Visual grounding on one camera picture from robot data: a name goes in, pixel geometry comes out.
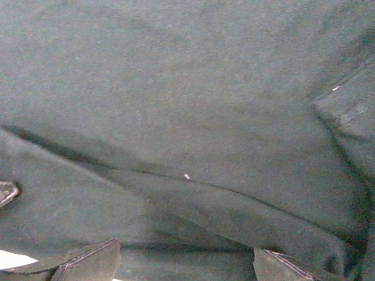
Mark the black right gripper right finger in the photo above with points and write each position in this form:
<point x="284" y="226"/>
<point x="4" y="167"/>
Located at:
<point x="273" y="266"/>

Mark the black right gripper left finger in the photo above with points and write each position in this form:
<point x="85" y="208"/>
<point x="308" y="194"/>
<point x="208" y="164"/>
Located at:
<point x="94" y="262"/>

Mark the black t-shirt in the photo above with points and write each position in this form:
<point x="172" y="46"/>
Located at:
<point x="193" y="132"/>

